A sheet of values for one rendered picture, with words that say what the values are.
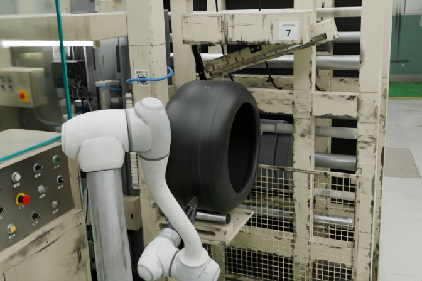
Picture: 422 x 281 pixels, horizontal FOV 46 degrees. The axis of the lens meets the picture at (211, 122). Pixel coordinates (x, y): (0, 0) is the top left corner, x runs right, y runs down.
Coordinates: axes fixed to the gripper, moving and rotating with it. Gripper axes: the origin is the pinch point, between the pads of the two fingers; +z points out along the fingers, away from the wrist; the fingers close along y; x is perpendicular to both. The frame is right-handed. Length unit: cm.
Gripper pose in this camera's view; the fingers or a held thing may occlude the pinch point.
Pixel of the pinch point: (192, 204)
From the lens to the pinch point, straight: 210.3
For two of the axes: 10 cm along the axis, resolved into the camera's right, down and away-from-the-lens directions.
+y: -9.1, -0.7, 4.0
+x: 1.4, 8.8, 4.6
